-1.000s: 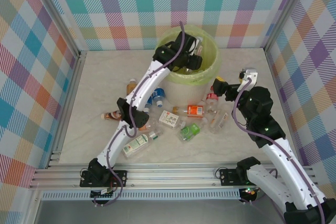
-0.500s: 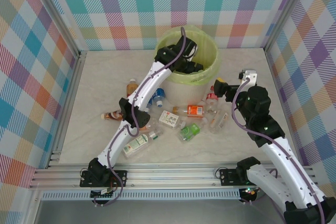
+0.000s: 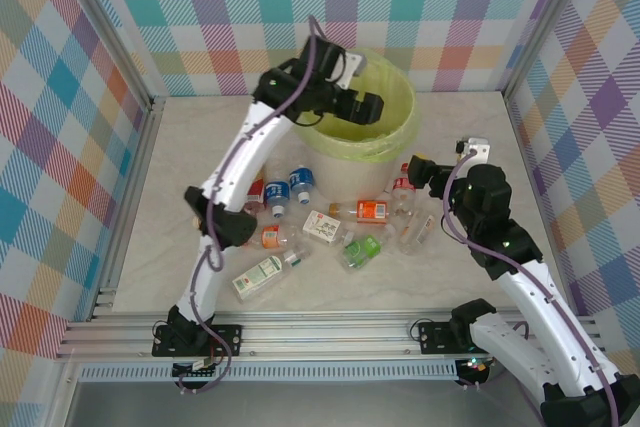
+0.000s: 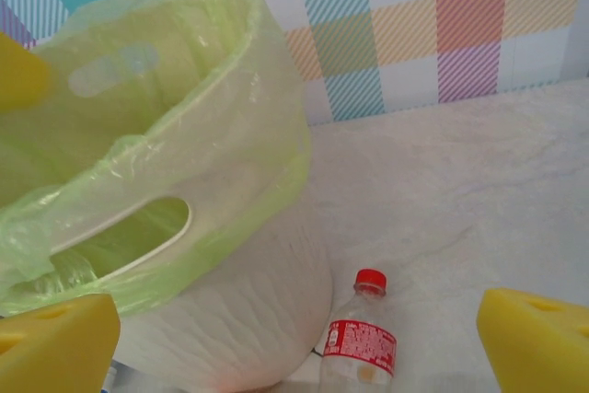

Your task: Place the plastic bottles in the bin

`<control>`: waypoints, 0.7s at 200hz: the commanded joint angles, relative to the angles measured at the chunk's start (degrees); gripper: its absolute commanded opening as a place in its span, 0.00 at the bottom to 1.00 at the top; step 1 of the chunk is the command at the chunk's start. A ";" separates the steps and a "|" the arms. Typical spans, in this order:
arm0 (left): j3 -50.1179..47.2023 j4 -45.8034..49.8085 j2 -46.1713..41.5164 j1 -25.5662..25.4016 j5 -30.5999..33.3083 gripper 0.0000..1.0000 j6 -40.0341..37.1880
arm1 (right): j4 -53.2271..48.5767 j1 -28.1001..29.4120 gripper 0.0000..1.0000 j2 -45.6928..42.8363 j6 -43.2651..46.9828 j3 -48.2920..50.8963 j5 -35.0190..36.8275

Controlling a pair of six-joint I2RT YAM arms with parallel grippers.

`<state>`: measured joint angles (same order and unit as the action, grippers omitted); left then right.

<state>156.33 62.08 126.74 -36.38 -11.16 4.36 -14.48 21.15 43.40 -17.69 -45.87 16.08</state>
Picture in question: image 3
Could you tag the clear bottle white label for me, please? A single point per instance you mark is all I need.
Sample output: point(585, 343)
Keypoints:
point(419, 233)

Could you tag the long orange label bottle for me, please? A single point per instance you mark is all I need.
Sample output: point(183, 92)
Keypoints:
point(370, 210)

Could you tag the clear bottle small orange label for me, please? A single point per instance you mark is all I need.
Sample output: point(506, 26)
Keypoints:
point(272, 238)

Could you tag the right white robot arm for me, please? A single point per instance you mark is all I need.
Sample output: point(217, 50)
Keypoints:
point(530, 292)

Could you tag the amber tea bottle red label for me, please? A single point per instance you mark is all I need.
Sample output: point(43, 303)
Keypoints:
point(256, 193)

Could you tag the grey metal shelf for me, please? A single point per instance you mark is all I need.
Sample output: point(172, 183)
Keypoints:
point(325, 407)

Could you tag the green plastic bin liner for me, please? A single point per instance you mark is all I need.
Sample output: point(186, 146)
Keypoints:
point(400, 112)

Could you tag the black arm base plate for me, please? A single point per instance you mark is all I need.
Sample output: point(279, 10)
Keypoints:
point(230, 339)
point(435, 337)

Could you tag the small circuit board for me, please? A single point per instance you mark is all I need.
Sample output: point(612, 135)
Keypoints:
point(197, 368)
point(475, 366)

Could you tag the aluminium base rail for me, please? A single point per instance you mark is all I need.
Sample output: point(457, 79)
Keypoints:
point(325, 332)

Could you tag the aluminium side rail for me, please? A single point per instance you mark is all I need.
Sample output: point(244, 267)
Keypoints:
point(135, 187)
point(520, 142)

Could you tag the large bottle white green label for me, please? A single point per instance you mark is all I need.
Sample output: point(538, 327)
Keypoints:
point(260, 276)

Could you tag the blue label plastic bottle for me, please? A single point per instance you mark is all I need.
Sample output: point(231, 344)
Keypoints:
point(302, 181)
point(277, 194)

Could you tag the aluminium frame post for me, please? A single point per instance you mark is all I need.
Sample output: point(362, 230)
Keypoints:
point(550, 22)
point(100, 22)

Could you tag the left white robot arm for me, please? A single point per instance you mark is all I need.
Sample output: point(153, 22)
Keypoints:
point(250, 147)

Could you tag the clear bottle green label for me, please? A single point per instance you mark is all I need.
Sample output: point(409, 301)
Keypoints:
point(362, 248)

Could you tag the clear bottle red label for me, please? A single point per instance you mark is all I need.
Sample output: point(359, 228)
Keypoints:
point(402, 192)

